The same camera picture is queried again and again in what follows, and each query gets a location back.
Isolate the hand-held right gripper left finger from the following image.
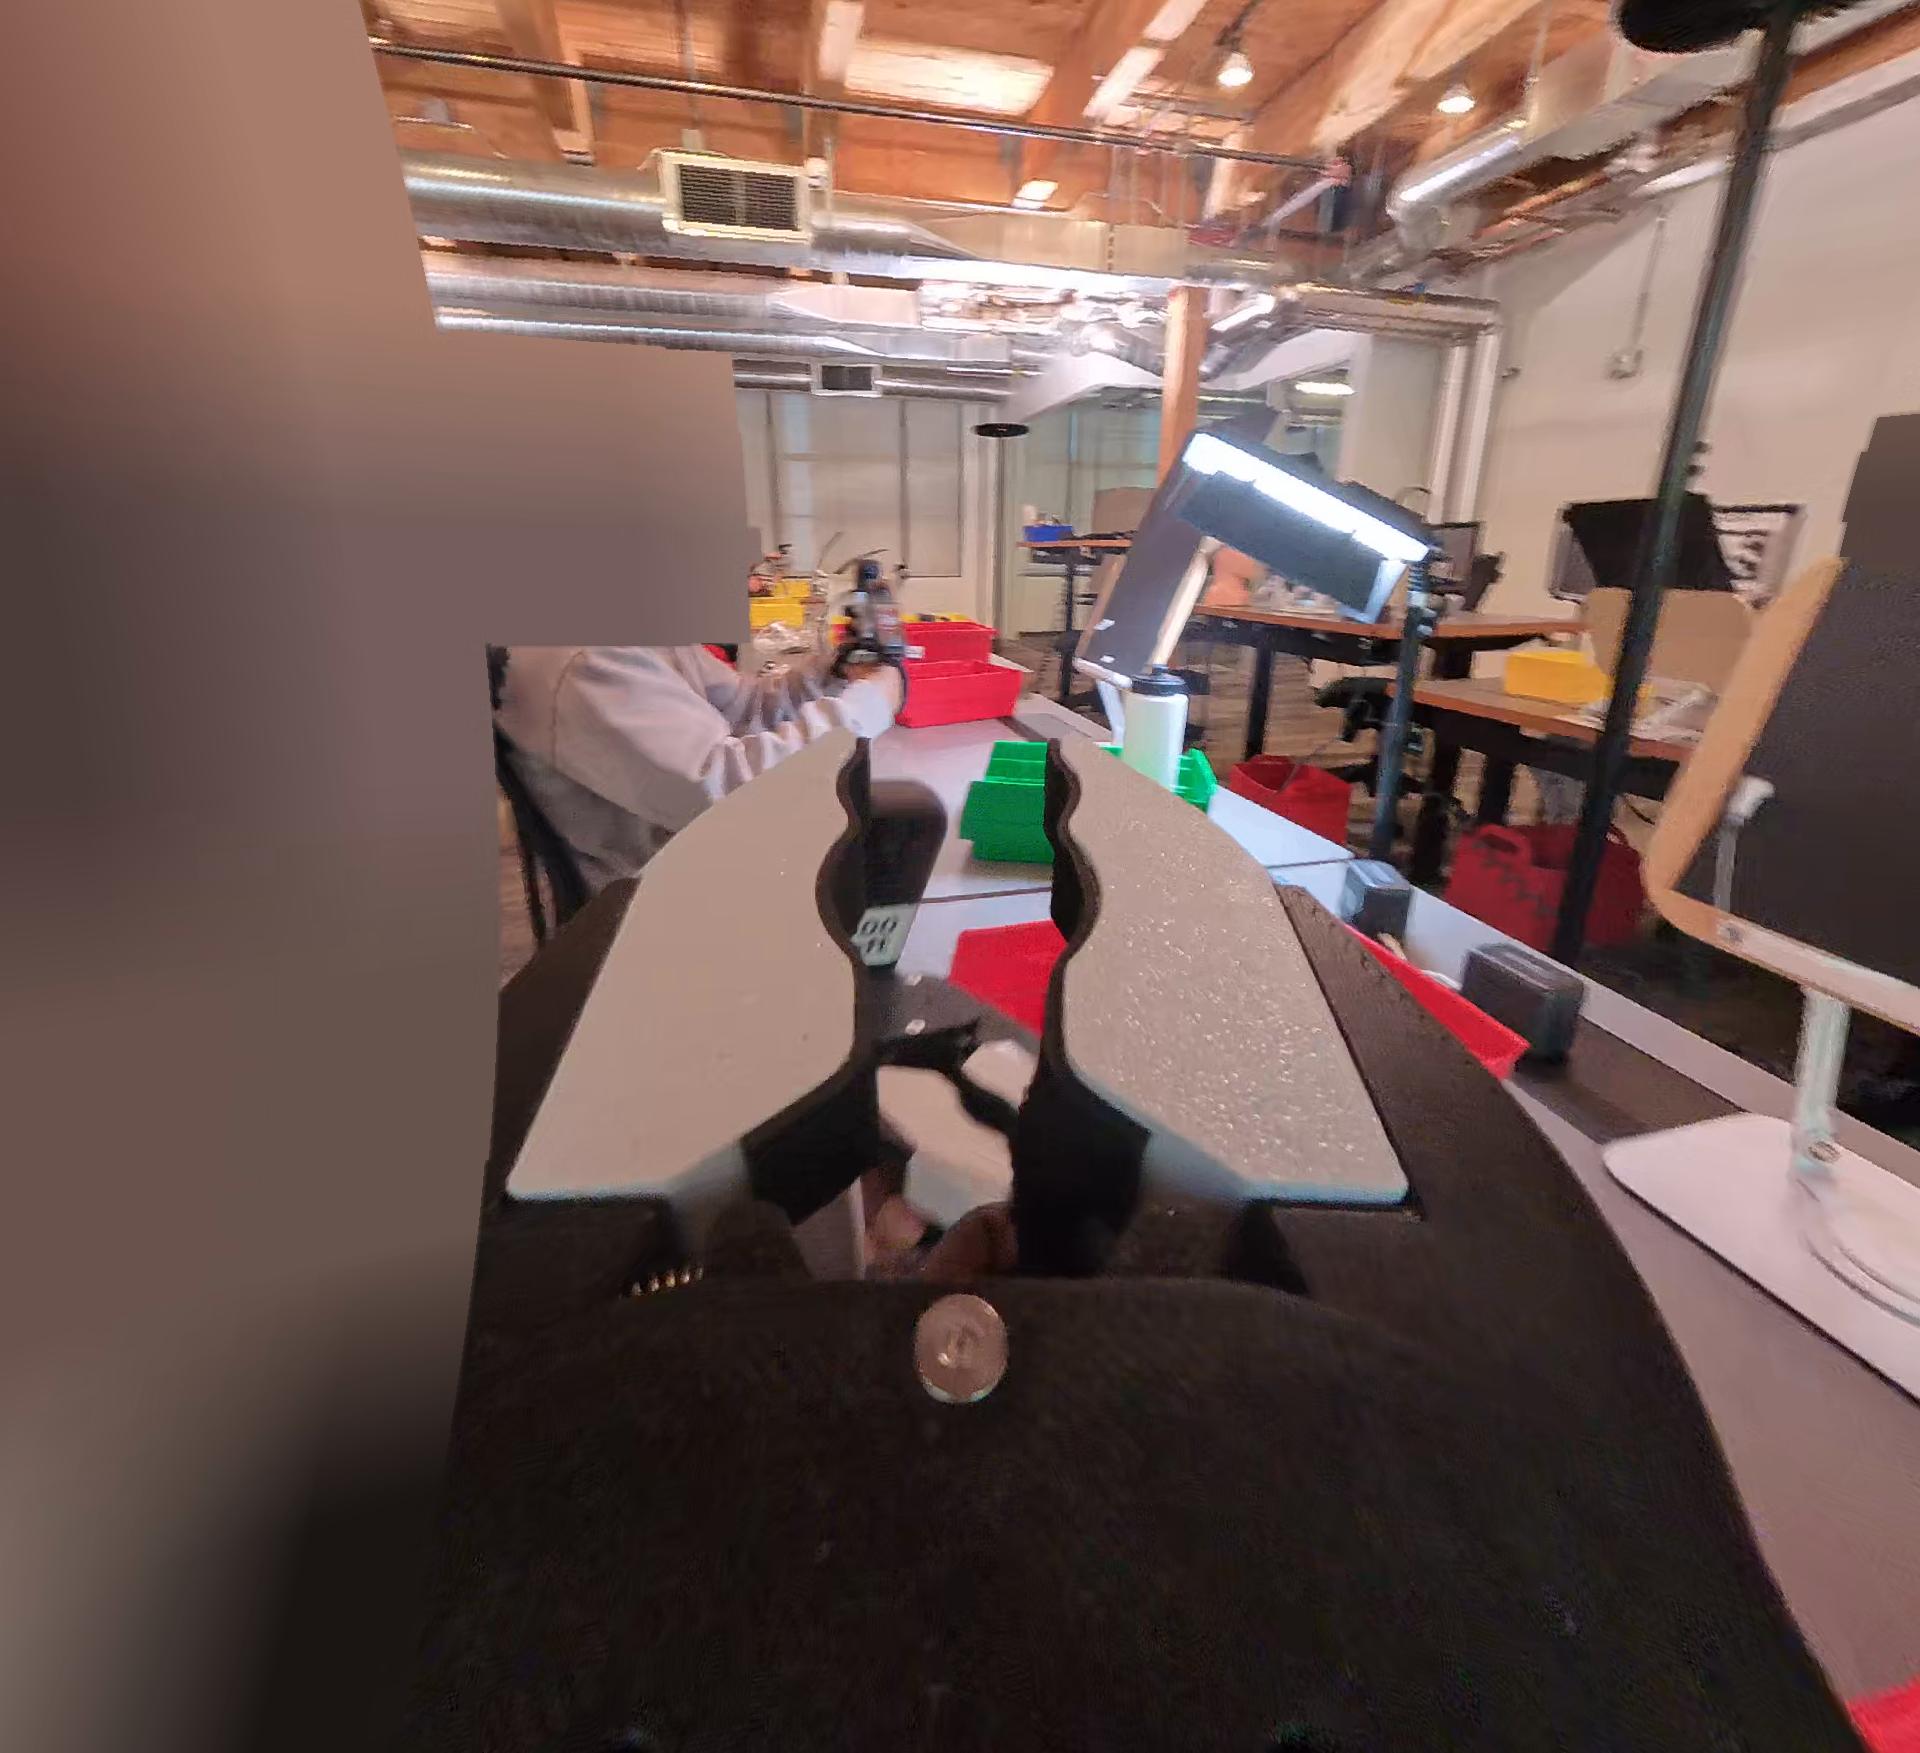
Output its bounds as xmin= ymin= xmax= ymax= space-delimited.
xmin=505 ymin=741 xmax=908 ymax=1282

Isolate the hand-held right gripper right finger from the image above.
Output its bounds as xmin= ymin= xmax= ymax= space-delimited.
xmin=1013 ymin=741 xmax=1414 ymax=1282

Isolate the person's right hand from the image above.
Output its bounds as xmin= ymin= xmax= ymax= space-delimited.
xmin=859 ymin=1164 xmax=1025 ymax=1287

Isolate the green plastic bin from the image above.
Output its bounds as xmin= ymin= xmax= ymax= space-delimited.
xmin=959 ymin=741 xmax=1221 ymax=868

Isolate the red parts-filled plastic bin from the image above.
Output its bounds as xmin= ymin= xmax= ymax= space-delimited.
xmin=948 ymin=920 xmax=1528 ymax=1084

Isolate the red fabric bag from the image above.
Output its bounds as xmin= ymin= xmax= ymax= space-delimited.
xmin=1228 ymin=755 xmax=1355 ymax=845
xmin=1446 ymin=822 xmax=1648 ymax=946

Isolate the white bottle black cap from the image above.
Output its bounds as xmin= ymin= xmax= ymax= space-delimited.
xmin=1122 ymin=672 xmax=1191 ymax=784

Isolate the black light stand pole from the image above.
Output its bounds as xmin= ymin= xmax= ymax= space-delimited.
xmin=1369 ymin=564 xmax=1447 ymax=872

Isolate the grey panel on stand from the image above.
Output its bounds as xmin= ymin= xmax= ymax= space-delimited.
xmin=1079 ymin=470 xmax=1210 ymax=736

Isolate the black floor lamp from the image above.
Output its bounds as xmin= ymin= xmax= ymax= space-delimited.
xmin=976 ymin=420 xmax=1036 ymax=627

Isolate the wooden office desk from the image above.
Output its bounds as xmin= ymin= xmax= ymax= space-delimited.
xmin=1197 ymin=606 xmax=1583 ymax=736
xmin=1411 ymin=674 xmax=1700 ymax=811

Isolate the LED panel light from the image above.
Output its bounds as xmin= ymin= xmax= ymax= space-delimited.
xmin=1167 ymin=424 xmax=1446 ymax=626

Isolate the cardboard box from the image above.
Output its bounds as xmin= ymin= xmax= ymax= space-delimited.
xmin=1582 ymin=580 xmax=1760 ymax=722

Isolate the black monitor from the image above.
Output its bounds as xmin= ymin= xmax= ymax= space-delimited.
xmin=1559 ymin=491 xmax=1801 ymax=592

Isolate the white air vent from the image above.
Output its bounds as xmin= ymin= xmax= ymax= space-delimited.
xmin=658 ymin=149 xmax=833 ymax=243

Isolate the silver air duct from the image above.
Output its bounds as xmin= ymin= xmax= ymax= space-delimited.
xmin=403 ymin=159 xmax=1025 ymax=285

